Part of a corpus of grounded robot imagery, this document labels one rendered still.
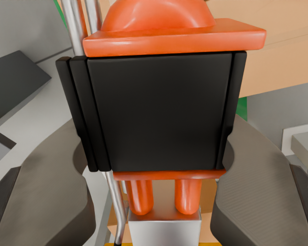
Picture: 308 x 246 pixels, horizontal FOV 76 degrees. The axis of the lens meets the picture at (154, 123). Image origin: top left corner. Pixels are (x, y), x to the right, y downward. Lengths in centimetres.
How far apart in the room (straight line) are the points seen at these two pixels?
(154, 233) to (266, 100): 155
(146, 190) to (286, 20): 82
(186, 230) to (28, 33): 149
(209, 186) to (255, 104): 102
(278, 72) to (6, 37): 154
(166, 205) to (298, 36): 84
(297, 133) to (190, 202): 182
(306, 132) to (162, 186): 184
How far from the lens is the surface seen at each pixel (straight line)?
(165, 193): 20
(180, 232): 20
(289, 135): 195
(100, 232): 141
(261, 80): 93
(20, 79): 142
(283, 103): 175
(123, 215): 17
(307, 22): 94
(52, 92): 165
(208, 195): 75
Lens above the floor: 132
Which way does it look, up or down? 57 degrees down
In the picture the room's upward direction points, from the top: 178 degrees counter-clockwise
